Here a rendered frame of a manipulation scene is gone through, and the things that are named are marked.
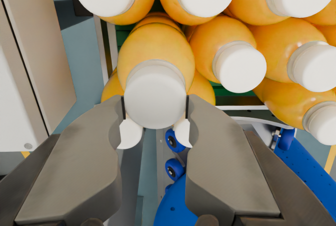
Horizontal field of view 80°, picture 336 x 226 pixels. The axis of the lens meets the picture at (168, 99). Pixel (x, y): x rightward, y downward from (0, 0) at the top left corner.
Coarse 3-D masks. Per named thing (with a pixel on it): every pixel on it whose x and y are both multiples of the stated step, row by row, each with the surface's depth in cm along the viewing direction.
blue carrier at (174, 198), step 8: (184, 176) 37; (176, 184) 36; (184, 184) 36; (168, 192) 34; (176, 192) 34; (184, 192) 34; (168, 200) 33; (176, 200) 33; (184, 200) 33; (160, 208) 32; (168, 208) 32; (176, 208) 32; (184, 208) 32; (160, 216) 31; (168, 216) 31; (176, 216) 31; (184, 216) 31; (192, 216) 31; (160, 224) 29; (168, 224) 30; (176, 224) 30; (184, 224) 30; (192, 224) 30
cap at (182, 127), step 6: (180, 120) 19; (186, 120) 19; (174, 126) 20; (180, 126) 19; (186, 126) 19; (180, 132) 19; (186, 132) 19; (180, 138) 20; (186, 138) 20; (186, 144) 20
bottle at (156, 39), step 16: (160, 16) 22; (144, 32) 15; (160, 32) 15; (176, 32) 16; (128, 48) 15; (144, 48) 14; (160, 48) 14; (176, 48) 15; (128, 64) 14; (144, 64) 13; (160, 64) 13; (176, 64) 14; (192, 64) 16; (128, 80) 14; (192, 80) 16
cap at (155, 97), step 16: (144, 80) 11; (160, 80) 11; (176, 80) 12; (128, 96) 12; (144, 96) 12; (160, 96) 12; (176, 96) 12; (128, 112) 12; (144, 112) 12; (160, 112) 12; (176, 112) 12; (160, 128) 13
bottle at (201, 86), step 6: (198, 78) 23; (204, 78) 24; (192, 84) 22; (198, 84) 22; (204, 84) 23; (210, 84) 24; (192, 90) 21; (198, 90) 21; (204, 90) 22; (210, 90) 23; (204, 96) 21; (210, 96) 22; (210, 102) 22
